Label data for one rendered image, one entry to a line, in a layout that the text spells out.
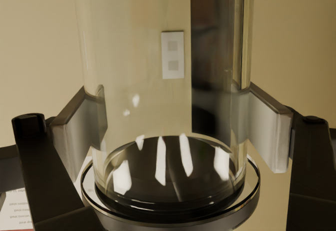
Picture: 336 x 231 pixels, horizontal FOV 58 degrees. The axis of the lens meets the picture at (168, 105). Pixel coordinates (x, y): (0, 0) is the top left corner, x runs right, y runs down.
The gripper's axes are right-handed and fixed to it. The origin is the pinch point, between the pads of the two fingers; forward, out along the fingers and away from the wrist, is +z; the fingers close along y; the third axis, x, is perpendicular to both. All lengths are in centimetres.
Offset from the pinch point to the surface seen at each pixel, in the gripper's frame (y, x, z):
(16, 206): -41, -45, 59
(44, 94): -29, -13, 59
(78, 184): -23, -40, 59
